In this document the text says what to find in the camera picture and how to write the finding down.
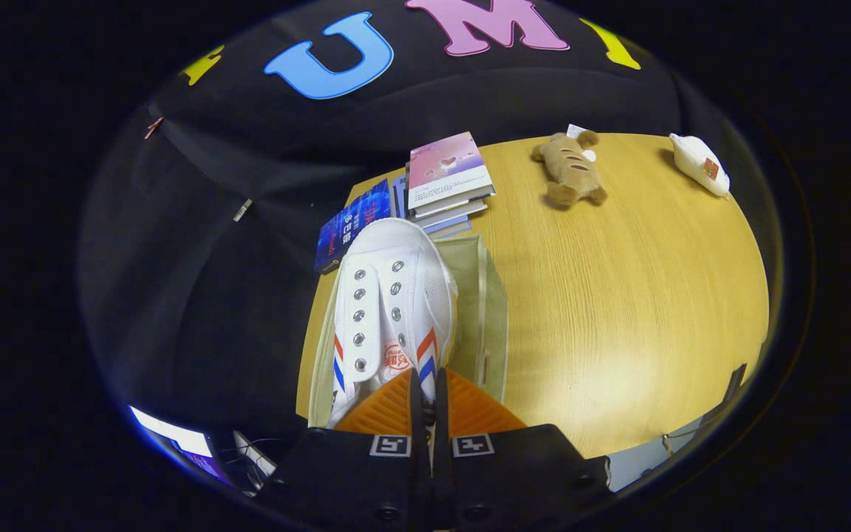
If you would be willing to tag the pale green storage box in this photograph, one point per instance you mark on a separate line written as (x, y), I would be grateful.
(488, 318)

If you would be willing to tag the white book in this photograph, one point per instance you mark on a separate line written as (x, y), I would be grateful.
(449, 209)

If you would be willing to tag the black backdrop cloth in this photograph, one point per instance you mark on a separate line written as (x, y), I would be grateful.
(211, 258)

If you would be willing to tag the dark blue book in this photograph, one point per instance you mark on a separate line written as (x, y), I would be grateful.
(351, 225)

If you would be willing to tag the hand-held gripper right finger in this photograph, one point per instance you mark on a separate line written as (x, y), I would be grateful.
(514, 473)

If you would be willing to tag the silver clip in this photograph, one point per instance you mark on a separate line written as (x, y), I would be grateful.
(242, 210)

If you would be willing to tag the computer monitor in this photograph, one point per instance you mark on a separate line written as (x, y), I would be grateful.
(178, 443)

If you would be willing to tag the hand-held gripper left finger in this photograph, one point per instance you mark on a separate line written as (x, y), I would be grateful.
(359, 480)

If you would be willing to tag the pink cover book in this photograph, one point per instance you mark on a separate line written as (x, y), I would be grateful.
(446, 170)

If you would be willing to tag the white plush toy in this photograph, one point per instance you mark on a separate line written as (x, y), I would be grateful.
(700, 164)

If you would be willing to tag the brown plush toy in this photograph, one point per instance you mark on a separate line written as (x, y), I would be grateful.
(569, 168)

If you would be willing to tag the white desk device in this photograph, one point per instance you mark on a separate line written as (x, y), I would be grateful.
(255, 452)

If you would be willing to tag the white canvas shoe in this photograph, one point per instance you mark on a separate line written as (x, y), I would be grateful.
(396, 310)

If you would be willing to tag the pale blue book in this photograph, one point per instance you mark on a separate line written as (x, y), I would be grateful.
(446, 225)

